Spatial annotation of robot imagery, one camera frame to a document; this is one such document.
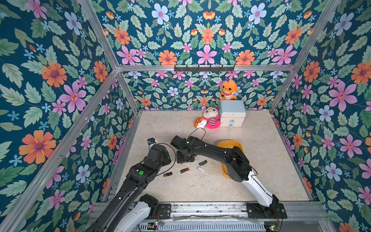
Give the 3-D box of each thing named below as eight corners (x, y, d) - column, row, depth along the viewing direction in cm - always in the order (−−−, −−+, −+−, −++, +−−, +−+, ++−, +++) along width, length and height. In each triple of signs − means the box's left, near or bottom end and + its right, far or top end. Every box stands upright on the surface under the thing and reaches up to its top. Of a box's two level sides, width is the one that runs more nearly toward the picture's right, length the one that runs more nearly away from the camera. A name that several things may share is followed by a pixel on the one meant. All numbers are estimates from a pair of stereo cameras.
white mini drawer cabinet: (220, 128, 111) (223, 114, 99) (217, 108, 125) (220, 94, 113) (242, 128, 111) (247, 114, 99) (237, 108, 125) (241, 94, 113)
